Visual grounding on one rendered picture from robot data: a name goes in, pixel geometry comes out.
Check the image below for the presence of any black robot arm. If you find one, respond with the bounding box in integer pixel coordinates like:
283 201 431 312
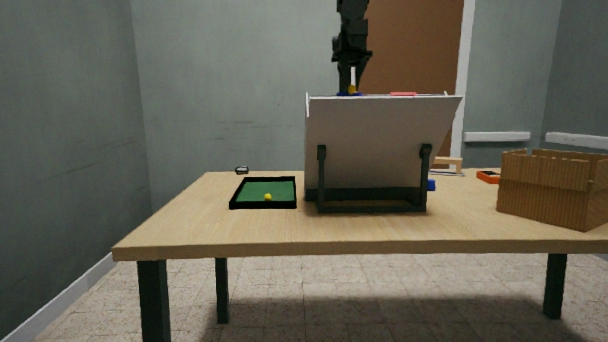
332 0 370 51

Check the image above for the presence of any blue round plug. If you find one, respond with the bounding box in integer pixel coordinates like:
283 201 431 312
427 179 436 191

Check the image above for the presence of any green tray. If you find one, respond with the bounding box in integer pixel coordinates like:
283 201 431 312
229 176 297 210

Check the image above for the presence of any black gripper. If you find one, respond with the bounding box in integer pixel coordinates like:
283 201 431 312
331 50 373 92

